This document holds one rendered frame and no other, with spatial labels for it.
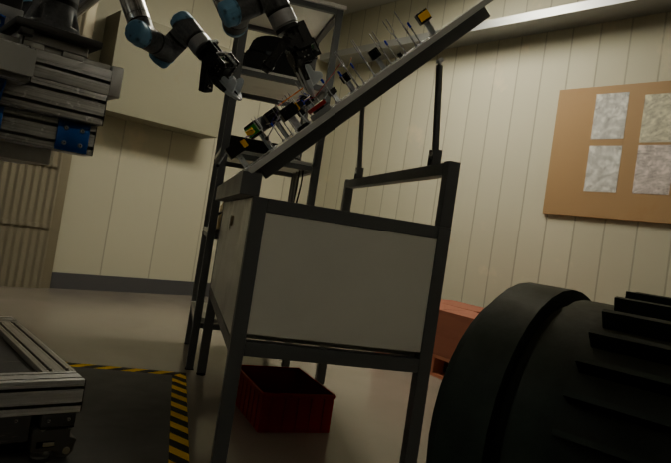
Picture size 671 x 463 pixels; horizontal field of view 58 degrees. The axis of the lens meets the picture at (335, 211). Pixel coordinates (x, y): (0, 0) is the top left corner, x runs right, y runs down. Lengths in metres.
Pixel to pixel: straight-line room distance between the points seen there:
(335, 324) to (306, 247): 0.24
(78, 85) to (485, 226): 3.36
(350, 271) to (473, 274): 2.94
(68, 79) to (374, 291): 1.05
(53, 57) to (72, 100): 0.12
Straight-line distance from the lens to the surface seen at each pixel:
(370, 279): 1.77
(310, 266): 1.72
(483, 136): 4.78
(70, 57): 1.90
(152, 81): 4.94
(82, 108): 1.89
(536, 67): 4.69
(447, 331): 3.59
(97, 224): 5.09
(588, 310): 0.81
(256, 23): 3.60
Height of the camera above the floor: 0.73
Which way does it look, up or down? 2 degrees up
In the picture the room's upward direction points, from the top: 9 degrees clockwise
